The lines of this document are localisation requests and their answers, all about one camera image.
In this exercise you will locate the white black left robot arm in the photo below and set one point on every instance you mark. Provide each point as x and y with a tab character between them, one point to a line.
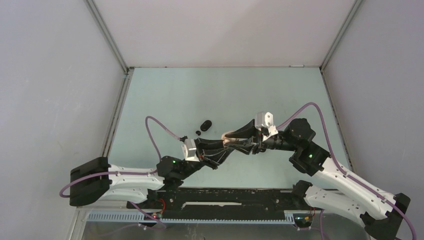
99	180

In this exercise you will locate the aluminium frame rail right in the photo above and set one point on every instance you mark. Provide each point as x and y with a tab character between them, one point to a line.
349	19

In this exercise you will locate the beige earbud charging case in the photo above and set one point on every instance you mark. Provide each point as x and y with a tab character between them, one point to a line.
230	140

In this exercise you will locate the aluminium frame rail left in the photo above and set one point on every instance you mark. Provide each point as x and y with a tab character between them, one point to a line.
124	81

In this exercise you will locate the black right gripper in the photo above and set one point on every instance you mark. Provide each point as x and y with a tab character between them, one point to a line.
249	131

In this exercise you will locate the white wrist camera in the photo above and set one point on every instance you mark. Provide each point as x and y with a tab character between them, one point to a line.
189	150
264	122

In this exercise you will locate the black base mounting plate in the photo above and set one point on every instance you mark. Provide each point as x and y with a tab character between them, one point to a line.
238	204

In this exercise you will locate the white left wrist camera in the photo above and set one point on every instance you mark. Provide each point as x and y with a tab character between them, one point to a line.
189	150

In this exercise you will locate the black earbud case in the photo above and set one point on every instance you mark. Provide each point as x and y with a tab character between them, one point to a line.
206	125

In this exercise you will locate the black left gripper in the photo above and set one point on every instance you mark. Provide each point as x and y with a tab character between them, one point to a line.
212	153

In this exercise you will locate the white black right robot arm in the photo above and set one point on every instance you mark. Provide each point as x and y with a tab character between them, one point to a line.
379	212

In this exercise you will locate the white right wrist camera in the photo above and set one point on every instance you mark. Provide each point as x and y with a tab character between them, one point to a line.
264	122

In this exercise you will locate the aluminium frame rail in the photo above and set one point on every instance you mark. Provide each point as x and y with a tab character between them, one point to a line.
349	19
124	81

